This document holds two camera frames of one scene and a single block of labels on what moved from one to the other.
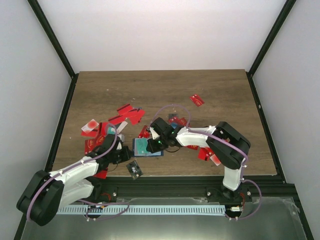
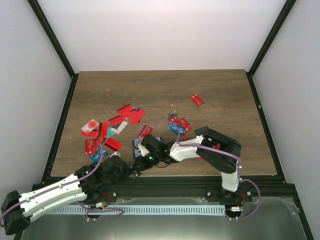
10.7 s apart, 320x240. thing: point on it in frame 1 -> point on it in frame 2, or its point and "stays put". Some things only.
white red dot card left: [90, 126] stays put
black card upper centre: [172, 115] stays put
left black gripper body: [120, 158] -> [119, 177]
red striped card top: [124, 109] stays put
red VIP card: [144, 132] stays put
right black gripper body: [161, 145] -> [149, 163]
